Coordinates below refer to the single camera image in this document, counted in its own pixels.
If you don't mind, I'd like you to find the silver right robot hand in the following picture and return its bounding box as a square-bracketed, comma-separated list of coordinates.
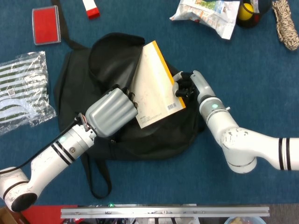
[171, 70, 217, 103]

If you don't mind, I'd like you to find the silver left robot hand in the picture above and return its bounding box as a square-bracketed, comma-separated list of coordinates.
[85, 85, 140, 138]

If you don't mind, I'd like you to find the white book with yellow spine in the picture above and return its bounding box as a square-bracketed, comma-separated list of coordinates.
[130, 40, 187, 130]

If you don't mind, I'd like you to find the black fabric backpack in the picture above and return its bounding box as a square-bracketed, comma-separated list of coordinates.
[51, 0, 207, 200]

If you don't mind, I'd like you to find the white printed snack bag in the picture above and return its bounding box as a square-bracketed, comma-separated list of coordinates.
[169, 0, 241, 40]

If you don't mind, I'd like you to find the striped garment in plastic bag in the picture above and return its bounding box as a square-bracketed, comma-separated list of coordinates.
[0, 50, 57, 136]

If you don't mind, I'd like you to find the red cap marker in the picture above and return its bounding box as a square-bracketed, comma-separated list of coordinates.
[251, 0, 260, 21]

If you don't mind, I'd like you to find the black mesh pen holder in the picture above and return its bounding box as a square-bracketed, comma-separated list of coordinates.
[235, 0, 273, 29]

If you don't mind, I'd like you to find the red and white small box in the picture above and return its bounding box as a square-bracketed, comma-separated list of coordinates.
[82, 0, 101, 20]

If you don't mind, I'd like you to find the red ink pad clear case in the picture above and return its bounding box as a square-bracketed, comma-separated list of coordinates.
[32, 5, 62, 46]

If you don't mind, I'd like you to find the red box under table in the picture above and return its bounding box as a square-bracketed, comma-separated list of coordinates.
[21, 205, 79, 224]

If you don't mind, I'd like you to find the light blue bucket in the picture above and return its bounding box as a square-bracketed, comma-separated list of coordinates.
[224, 216, 267, 224]

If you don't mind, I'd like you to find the brown cardboard box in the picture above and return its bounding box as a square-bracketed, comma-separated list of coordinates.
[0, 206, 24, 224]

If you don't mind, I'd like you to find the beige speckled rope bundle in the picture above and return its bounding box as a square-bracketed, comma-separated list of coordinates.
[272, 0, 299, 51]

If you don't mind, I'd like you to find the aluminium profile rail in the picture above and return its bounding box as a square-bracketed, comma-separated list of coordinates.
[60, 206, 271, 219]

